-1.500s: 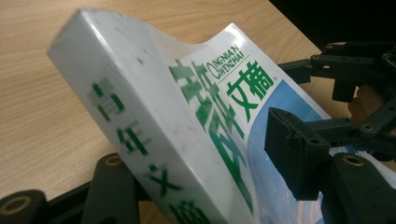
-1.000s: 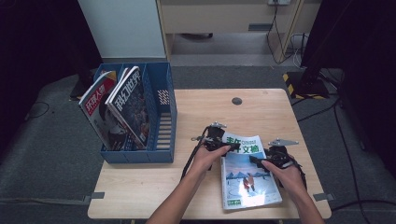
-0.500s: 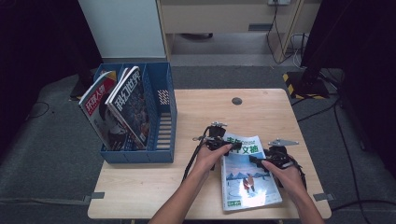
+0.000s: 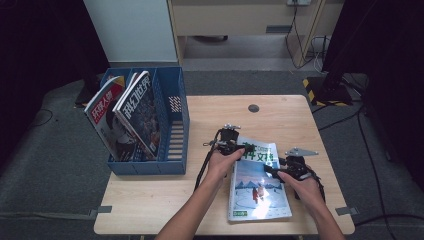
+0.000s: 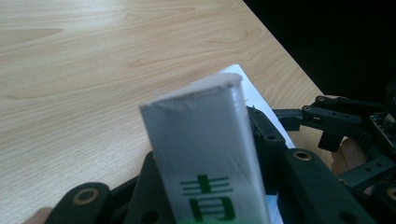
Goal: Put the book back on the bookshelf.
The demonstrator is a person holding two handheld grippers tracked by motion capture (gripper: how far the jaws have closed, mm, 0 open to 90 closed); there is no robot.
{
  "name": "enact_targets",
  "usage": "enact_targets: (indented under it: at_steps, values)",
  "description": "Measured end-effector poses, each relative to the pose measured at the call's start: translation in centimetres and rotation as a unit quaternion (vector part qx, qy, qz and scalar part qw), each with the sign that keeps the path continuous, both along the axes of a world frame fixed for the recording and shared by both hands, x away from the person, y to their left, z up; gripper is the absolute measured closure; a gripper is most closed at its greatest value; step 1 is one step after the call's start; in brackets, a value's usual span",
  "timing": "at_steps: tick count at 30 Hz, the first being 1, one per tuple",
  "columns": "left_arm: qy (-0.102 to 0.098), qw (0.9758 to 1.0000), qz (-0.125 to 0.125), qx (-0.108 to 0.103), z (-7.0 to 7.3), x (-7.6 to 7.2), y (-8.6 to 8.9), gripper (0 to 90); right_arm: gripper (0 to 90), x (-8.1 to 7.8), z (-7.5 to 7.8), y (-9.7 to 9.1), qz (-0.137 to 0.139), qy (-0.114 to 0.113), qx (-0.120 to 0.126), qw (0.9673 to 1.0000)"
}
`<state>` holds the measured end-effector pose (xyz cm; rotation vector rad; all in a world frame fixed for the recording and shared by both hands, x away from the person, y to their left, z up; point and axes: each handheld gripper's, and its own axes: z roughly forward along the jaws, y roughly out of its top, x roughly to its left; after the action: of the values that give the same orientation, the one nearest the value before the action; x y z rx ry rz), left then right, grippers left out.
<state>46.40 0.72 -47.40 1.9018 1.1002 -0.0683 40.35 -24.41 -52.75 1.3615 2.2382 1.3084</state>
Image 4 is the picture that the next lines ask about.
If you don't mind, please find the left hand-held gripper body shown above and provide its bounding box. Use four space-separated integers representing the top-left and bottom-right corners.
204 123 246 156

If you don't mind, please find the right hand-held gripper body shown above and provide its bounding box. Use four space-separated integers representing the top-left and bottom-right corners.
279 147 319 181

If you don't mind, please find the snowy landscape magazine green title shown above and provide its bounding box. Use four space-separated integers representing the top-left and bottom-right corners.
227 135 294 223

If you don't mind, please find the blue plastic file rack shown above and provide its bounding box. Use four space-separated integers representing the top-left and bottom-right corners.
99 65 191 176

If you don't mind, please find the dark blue cover magazine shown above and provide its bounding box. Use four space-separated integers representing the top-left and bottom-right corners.
112 70 162 161

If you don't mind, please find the portrait cover magazine red masthead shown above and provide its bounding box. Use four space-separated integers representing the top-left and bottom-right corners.
83 75 134 163

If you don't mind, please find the person's left hand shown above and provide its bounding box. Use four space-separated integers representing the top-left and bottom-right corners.
206 149 246 183

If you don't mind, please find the person's right hand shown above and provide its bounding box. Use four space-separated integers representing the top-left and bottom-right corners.
277 171 326 213

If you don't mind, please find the grey tape piece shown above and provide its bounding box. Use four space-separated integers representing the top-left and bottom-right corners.
89 205 113 219
334 206 360 217

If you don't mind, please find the black stand with striped base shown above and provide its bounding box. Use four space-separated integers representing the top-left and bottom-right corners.
302 0 381 108
73 59 108 109

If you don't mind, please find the black curtain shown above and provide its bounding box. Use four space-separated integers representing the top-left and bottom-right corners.
321 0 424 183
0 0 109 168

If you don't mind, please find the white cabinet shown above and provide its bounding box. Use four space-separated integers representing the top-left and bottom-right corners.
81 0 179 64

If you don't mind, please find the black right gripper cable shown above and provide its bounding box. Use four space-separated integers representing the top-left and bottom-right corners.
311 168 327 203

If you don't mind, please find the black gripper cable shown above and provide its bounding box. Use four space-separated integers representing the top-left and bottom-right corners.
311 168 327 203
193 129 223 193

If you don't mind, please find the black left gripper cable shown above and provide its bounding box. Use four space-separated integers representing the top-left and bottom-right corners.
193 129 223 193

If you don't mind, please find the short black floor cable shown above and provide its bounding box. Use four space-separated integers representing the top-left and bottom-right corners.
316 105 364 132

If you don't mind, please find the long black floor cable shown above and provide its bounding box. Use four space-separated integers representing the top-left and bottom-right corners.
356 106 391 240

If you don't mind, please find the black desk cable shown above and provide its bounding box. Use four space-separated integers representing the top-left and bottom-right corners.
284 4 316 70

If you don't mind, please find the white desk cable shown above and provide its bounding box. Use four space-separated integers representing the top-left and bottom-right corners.
309 35 331 74

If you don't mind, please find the thin black looped floor cable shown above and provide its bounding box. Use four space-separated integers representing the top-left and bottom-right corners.
29 108 54 129

